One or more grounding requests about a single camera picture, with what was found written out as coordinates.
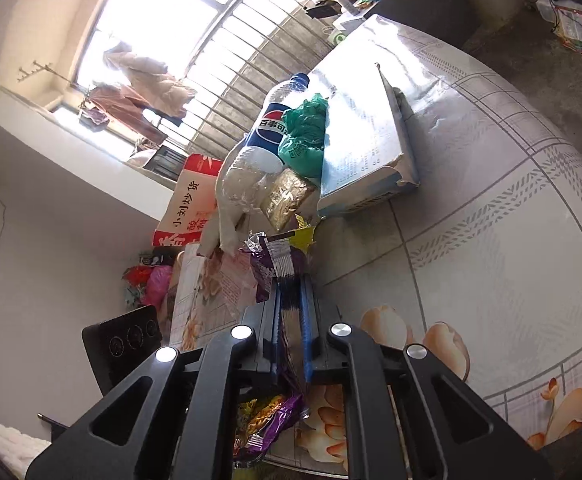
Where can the gold tissue pack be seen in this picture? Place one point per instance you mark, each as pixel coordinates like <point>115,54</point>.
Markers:
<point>288,197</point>

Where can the white towel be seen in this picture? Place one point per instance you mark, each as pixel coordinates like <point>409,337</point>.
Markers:
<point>226,230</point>

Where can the hanging clothes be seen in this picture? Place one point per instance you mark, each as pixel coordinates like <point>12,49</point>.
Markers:
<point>146,95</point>

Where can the white bag with green logo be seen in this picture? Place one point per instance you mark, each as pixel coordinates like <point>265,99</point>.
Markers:
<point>340,36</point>

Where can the green plastic bag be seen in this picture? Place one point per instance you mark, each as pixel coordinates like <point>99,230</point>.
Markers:
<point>303,135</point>

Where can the blue label plastic bottle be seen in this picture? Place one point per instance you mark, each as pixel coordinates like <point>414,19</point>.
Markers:
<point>266,135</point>

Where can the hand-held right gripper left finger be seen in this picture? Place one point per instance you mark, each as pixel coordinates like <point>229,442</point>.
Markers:
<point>277,320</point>

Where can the purple instant noodle wrapper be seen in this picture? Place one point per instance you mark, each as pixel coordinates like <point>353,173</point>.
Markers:
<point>276,265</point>

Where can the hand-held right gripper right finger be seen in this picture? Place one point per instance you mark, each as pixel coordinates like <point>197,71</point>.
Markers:
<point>307,340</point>

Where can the red white paper bag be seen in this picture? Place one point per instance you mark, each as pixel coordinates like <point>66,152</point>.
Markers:
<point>186,210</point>

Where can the black metal rack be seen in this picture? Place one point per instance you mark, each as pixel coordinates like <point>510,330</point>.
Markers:
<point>168,162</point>

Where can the metal window railing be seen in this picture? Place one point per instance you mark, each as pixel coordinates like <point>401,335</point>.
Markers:
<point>251,55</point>

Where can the white blue cardboard box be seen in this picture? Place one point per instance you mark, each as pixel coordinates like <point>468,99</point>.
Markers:
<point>366,145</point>

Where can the clear packets on floor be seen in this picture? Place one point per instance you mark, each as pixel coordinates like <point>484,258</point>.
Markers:
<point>576,27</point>

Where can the black chair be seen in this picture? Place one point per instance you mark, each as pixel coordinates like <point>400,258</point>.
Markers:
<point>121,350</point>

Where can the pink plastic bag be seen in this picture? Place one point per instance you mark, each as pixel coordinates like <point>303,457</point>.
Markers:
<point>158,285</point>

